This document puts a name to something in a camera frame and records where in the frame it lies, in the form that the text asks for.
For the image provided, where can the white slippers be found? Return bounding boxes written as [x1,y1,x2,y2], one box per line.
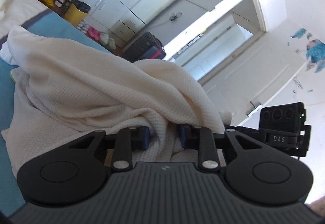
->
[99,32,116,51]

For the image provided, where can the dark suitcase with red strap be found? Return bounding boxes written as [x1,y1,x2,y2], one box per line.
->
[121,32,166,63]

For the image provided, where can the white sneakers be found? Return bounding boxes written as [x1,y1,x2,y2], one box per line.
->
[76,20,90,35]

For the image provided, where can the cream waffle-knit garment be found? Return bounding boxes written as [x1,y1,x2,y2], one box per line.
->
[2,26,231,173]

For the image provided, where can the pink slippers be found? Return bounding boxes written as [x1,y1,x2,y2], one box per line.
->
[87,26,100,41]

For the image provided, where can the white door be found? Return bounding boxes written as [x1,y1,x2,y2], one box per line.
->
[199,34,305,125]

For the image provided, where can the yellow trash bin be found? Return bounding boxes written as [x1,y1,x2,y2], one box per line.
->
[63,0,91,27]

